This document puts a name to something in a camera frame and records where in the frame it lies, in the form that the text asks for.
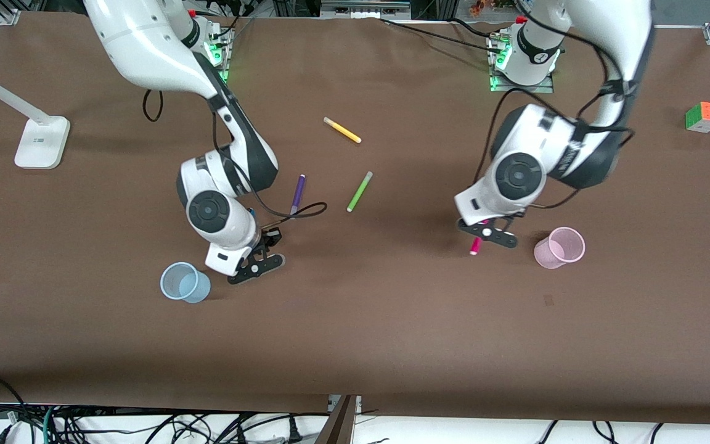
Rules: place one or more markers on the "white metal bracket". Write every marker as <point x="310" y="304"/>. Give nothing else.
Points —
<point x="332" y="402"/>

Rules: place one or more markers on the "dark table support beam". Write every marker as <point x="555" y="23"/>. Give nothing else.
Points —
<point x="336" y="428"/>

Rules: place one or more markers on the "yellow marker pen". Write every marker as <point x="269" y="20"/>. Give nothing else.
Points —
<point x="342" y="130"/>

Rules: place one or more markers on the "translucent pink plastic cup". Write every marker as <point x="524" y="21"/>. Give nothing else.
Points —
<point x="567" y="243"/>

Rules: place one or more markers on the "green marker pen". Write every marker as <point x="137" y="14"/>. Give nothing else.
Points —
<point x="359" y="192"/>

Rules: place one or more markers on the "white desk lamp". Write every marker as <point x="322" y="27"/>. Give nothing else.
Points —
<point x="40" y="145"/>

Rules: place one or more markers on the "colourful puzzle cube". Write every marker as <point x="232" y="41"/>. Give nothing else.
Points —
<point x="706" y="117"/>

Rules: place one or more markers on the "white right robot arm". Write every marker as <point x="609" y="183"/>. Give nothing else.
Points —
<point x="145" y="43"/>

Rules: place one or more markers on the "translucent blue plastic cup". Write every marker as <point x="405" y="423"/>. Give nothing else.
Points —
<point x="173" y="290"/>

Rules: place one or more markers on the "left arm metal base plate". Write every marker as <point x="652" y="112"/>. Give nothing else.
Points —
<point x="546" y="88"/>

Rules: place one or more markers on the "metal rail unit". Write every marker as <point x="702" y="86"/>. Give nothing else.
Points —
<point x="361" y="9"/>

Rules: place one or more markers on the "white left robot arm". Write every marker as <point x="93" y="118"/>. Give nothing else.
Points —
<point x="607" y="24"/>

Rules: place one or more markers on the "black power plug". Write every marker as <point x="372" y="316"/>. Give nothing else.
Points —
<point x="294" y="435"/>

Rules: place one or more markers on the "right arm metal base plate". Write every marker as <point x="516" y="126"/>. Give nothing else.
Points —
<point x="225" y="46"/>

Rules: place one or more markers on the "pink marker pen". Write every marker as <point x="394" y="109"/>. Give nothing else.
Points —
<point x="475" y="248"/>

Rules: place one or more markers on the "purple marker pen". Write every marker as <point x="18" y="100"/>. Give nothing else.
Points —
<point x="298" y="191"/>

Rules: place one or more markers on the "brown table cover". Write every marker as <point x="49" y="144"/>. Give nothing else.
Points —
<point x="392" y="320"/>

